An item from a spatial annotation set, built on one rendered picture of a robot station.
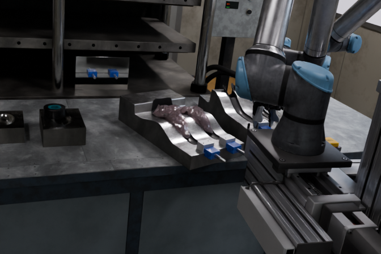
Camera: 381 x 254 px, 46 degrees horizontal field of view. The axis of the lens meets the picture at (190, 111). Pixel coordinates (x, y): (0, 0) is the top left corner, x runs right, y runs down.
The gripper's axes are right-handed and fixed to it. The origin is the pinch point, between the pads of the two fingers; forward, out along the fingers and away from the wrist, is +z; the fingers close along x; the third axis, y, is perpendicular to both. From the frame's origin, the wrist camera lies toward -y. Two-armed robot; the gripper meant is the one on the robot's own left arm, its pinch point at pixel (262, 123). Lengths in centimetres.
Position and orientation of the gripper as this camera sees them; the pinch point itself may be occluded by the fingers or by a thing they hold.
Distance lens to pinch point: 179.5
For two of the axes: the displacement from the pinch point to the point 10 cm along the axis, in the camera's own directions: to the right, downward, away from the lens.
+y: 3.6, 3.7, -8.6
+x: 9.3, -0.3, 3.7
